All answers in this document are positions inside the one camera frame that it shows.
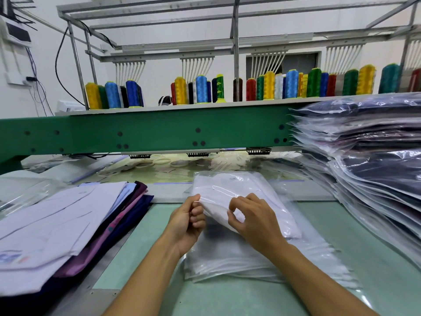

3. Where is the wall router with antennas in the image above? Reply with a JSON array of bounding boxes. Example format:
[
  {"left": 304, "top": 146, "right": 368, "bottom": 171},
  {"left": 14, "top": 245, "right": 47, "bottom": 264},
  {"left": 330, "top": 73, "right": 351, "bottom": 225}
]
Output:
[{"left": 0, "top": 0, "right": 35, "bottom": 47}]

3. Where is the grey metal thread rack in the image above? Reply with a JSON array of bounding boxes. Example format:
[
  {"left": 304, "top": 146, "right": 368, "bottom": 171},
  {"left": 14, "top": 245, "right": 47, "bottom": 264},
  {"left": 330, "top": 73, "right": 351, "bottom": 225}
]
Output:
[{"left": 56, "top": 0, "right": 421, "bottom": 109}]

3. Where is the single clear plastic bag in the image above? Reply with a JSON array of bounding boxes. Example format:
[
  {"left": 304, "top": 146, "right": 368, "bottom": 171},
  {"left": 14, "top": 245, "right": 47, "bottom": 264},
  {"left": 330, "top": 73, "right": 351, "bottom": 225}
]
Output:
[{"left": 184, "top": 169, "right": 318, "bottom": 246}]

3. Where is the row of coloured thread spools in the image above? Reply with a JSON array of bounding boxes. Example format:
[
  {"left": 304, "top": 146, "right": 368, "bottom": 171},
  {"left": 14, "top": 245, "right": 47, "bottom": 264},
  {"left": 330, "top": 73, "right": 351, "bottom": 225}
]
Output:
[{"left": 84, "top": 62, "right": 421, "bottom": 111}]

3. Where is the person's right hand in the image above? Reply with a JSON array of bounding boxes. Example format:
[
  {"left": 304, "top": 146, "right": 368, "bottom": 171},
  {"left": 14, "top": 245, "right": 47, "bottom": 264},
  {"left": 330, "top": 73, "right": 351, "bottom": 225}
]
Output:
[{"left": 227, "top": 192, "right": 289, "bottom": 258}]

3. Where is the stack of plastic bags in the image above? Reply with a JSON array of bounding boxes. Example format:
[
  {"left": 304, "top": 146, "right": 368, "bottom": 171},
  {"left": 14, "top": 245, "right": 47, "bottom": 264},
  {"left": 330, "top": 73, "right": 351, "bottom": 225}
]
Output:
[{"left": 183, "top": 217, "right": 361, "bottom": 288}]

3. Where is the person's left forearm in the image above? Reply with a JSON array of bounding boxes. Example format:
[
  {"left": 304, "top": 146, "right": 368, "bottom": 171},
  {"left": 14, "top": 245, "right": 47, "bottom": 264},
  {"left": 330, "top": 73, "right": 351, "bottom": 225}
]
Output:
[{"left": 102, "top": 243, "right": 182, "bottom": 316}]

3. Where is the white wall socket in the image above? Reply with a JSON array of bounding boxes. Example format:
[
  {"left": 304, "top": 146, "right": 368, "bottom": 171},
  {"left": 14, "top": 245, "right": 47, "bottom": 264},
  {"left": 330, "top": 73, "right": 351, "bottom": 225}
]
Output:
[{"left": 7, "top": 72, "right": 38, "bottom": 86}]

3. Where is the stack of bagged garments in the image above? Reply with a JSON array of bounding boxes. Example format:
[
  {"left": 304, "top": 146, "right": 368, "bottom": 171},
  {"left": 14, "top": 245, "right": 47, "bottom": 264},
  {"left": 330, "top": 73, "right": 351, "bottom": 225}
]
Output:
[{"left": 293, "top": 94, "right": 421, "bottom": 269}]

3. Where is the white shirt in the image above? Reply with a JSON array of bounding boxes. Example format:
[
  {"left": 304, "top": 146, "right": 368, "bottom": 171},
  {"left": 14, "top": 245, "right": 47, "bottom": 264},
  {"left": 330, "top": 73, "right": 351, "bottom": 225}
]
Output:
[{"left": 191, "top": 173, "right": 303, "bottom": 240}]

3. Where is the person's left hand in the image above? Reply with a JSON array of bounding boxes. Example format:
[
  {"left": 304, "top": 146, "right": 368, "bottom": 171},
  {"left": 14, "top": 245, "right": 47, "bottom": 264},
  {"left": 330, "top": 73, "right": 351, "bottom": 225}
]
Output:
[{"left": 162, "top": 194, "right": 207, "bottom": 258}]

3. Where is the green machine beam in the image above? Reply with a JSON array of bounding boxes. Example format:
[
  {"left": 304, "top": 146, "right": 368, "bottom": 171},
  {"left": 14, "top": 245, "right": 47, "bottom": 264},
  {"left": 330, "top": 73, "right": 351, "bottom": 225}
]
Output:
[{"left": 0, "top": 102, "right": 310, "bottom": 174}]

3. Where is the crumpled clear plastic film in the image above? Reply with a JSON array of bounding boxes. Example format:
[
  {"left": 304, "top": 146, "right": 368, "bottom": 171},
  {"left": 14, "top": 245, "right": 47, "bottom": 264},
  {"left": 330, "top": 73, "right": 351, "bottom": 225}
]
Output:
[{"left": 0, "top": 177, "right": 68, "bottom": 221}]

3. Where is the black hanging cable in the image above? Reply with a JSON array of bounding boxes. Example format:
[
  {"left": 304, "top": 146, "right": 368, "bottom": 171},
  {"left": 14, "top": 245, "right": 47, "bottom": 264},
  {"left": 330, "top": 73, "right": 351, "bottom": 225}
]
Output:
[{"left": 54, "top": 26, "right": 88, "bottom": 107}]

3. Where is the white box device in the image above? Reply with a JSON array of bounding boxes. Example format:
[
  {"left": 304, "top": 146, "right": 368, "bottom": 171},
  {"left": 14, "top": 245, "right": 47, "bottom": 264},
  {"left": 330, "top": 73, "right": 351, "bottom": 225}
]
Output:
[{"left": 57, "top": 100, "right": 87, "bottom": 115}]

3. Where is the person's right forearm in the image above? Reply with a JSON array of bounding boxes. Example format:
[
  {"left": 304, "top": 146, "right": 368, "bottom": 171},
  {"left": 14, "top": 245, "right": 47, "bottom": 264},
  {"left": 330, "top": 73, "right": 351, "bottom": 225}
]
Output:
[{"left": 268, "top": 243, "right": 379, "bottom": 316}]

